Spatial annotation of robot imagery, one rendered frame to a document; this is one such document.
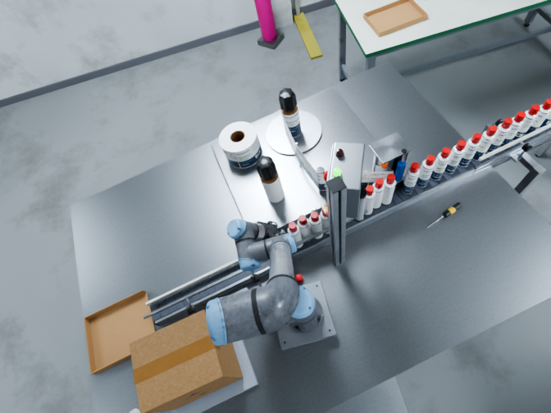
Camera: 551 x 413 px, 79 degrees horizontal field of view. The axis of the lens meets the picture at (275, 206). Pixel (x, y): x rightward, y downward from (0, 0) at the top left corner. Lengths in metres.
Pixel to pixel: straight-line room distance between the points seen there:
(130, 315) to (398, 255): 1.27
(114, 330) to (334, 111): 1.59
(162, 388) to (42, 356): 1.90
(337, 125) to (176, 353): 1.35
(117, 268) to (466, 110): 2.86
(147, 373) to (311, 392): 0.62
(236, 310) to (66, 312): 2.37
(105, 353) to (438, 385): 1.80
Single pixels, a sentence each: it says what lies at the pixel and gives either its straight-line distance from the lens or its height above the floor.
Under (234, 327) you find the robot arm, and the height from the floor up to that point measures 1.51.
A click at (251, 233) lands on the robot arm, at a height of 1.21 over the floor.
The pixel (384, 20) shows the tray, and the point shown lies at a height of 0.80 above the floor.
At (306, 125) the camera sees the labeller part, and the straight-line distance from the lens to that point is 1.92.
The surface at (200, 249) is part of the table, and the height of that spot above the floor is 0.83.
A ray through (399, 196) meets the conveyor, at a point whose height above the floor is 0.88.
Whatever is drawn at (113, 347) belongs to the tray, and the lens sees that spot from 1.81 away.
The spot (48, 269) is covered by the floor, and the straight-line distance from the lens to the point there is 3.39.
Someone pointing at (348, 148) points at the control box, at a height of 1.47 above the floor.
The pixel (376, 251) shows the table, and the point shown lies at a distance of 1.60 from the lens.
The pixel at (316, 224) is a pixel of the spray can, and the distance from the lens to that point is 1.42.
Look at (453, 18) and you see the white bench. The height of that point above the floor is 0.80.
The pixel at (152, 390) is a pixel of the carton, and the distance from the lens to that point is 1.37.
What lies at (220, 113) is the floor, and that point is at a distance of 3.43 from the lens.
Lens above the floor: 2.33
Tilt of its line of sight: 60 degrees down
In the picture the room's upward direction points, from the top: 20 degrees counter-clockwise
